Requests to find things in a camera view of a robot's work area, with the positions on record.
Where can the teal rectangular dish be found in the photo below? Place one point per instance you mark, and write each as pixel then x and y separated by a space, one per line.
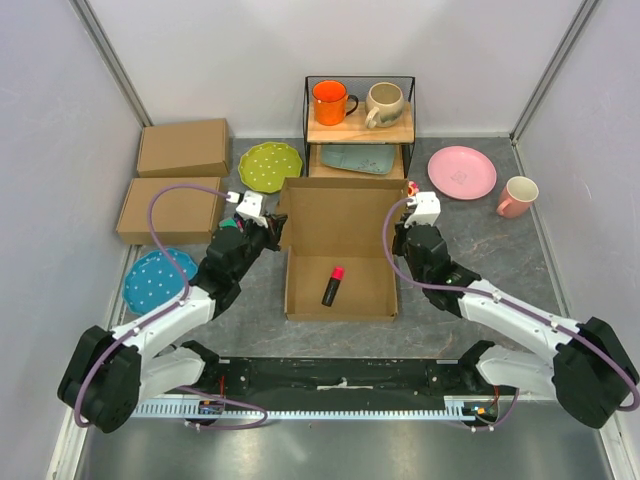
pixel 369 159

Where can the black pink marker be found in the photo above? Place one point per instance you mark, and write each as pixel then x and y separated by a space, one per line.
pixel 332 286

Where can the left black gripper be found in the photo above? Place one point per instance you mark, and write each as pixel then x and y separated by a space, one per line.
pixel 275 226

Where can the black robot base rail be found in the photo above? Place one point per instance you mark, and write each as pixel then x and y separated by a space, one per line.
pixel 243 375

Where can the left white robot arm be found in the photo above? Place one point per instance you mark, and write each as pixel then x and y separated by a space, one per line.
pixel 111 371

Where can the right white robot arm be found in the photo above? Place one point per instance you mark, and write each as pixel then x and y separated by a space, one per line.
pixel 584 366

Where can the brown cardboard box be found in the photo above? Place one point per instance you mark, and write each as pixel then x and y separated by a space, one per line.
pixel 338 222

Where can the beige ceramic mug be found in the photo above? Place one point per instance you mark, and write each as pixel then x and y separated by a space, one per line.
pixel 384 105

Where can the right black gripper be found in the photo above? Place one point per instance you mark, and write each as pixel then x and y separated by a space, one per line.
pixel 400 233

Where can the pink plate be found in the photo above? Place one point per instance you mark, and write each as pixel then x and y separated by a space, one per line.
pixel 462 173

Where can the pink flower plush keychain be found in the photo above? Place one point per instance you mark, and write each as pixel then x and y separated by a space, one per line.
pixel 413 188

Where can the rear folded cardboard box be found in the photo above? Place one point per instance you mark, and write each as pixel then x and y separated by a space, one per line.
pixel 188 149

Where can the white slotted cable duct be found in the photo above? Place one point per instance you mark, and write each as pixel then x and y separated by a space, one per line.
pixel 176 406

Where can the black wire wooden shelf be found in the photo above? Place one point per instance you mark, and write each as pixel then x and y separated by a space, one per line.
pixel 352 130

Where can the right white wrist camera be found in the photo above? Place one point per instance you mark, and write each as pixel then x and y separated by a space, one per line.
pixel 424 209

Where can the pink mug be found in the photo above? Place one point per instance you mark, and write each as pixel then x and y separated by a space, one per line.
pixel 517 196

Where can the blue dotted plate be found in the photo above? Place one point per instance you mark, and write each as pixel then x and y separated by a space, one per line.
pixel 151 281

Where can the folded cardboard box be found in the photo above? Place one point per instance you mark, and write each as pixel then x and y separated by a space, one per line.
pixel 188 149
pixel 180 217

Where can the green dotted plate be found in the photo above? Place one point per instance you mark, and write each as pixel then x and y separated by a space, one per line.
pixel 265 167

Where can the front folded cardboard box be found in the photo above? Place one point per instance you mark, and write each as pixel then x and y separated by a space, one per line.
pixel 180 217

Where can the orange mug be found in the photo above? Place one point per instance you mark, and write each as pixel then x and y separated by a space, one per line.
pixel 332 102

